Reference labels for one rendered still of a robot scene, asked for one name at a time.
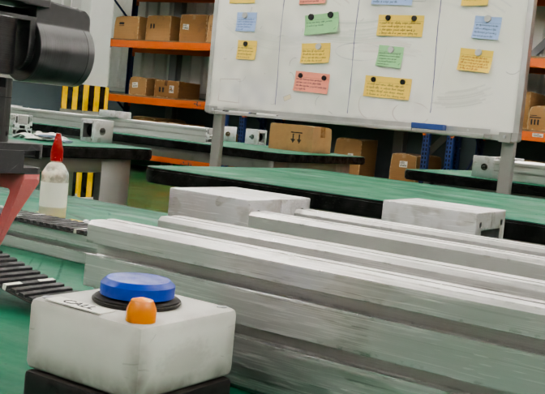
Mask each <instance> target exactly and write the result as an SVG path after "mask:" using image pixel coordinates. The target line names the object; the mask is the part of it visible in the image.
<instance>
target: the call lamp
mask: <svg viewBox="0 0 545 394"><path fill-rule="evenodd" d="M156 317H157V308H156V305H155V303H154V301H153V300H152V299H150V298H144V297H139V298H132V299H131V300H130V302H129V304H128V306H127V310H126V321H127V322H129V323H137V324H152V323H155V322H156Z"/></svg>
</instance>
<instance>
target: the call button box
mask: <svg viewBox="0 0 545 394"><path fill-rule="evenodd" d="M154 303H155V305H156V308H157V317H156V322H155V323H152V324H137V323H129V322H127V321H126V310H127V306H128V304H129V301H123V300H118V299H113V298H108V297H106V296H104V295H102V294H100V289H92V290H86V291H79V292H74V293H63V294H57V295H50V296H42V297H38V298H35V299H33V300H32V305H31V315H30V325H29V336H28V356H27V362H28V365H29V366H30V367H32V368H34V369H30V370H27V371H26V373H25V377H24V394H230V379H229V378H227V377H225V375H228V374H229V372H230V370H231V363H232V355H233V346H234V329H235V321H236V312H235V310H233V309H231V308H229V307H227V306H221V305H217V304H213V303H210V302H204V301H200V300H196V299H193V298H187V297H183V296H180V295H176V294H175V295H174V299H172V300H169V301H165V302H154Z"/></svg>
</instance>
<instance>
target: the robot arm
mask: <svg viewBox="0 0 545 394"><path fill-rule="evenodd" d="M0 4H2V5H0V74H1V75H10V76H11V77H12V78H13V79H15V80H18V81H24V82H32V83H39V84H52V85H60V86H67V87H78V86H80V85H81V84H83V83H84V82H85V81H86V79H87V78H88V77H89V75H90V73H91V71H92V68H93V64H94V59H95V46H94V42H93V38H92V35H91V33H90V18H89V15H88V14H87V13H86V12H85V11H82V10H79V8H77V7H76V8H73V7H70V6H65V5H62V4H59V3H56V2H51V0H0ZM4 5H6V6H4ZM12 78H5V77H0V187H5V188H8V189H9V190H10V194H9V195H8V197H7V200H6V203H5V205H4V208H3V210H2V213H1V215H0V246H1V244H2V241H3V239H4V237H5V236H6V233H7V231H8V229H9V228H10V226H11V224H12V222H13V220H14V219H15V218H16V216H17V215H18V213H19V211H20V210H21V208H22V207H23V206H24V204H25V203H26V202H27V200H28V198H29V197H30V195H31V194H32V192H33V191H34V190H35V188H36V186H37V185H38V183H39V179H40V167H35V166H30V165H24V158H25V157H28V158H33V159H39V160H40V159H41V157H42V146H43V144H42V143H31V142H25V141H18V140H13V139H8V136H9V125H10V115H11V94H12V84H13V79H12Z"/></svg>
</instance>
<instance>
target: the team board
mask: <svg viewBox="0 0 545 394"><path fill-rule="evenodd" d="M537 2H538V0H215V3H214V12H213V22H212V39H211V48H210V57H209V66H208V82H207V91H206V101H205V107H204V111H205V112H206V113H212V114H214V118H213V127H212V144H211V152H210V161H209V166H212V167H221V158H222V148H223V139H224V131H225V115H226V114H228V115H238V116H247V117H256V118H273V119H282V120H290V121H300V122H315V123H324V124H333V125H341V126H357V127H366V128H374V129H383V130H391V131H408V132H416V133H424V134H433V135H449V136H458V137H466V138H475V139H491V140H498V142H502V145H501V153H500V166H499V173H498V180H497V188H496V193H500V194H506V195H511V190H512V183H513V170H514V162H515V156H516V148H517V143H519V142H521V136H522V127H523V119H524V112H525V105H526V92H527V85H528V78H529V71H530V58H531V50H532V44H533V36H534V23H535V16H536V10H537Z"/></svg>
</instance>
